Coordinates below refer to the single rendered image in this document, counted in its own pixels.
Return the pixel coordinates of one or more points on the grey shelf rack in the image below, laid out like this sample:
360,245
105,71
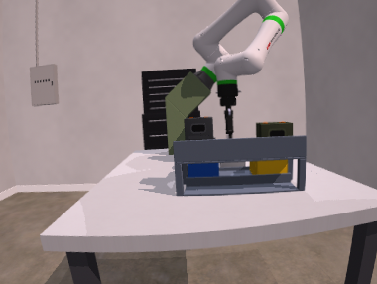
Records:
239,150

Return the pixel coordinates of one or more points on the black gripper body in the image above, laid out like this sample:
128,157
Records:
228,102

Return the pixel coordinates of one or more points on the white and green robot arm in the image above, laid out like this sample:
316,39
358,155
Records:
226,68

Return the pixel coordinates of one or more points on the yellow open bin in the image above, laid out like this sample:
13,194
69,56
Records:
269,167

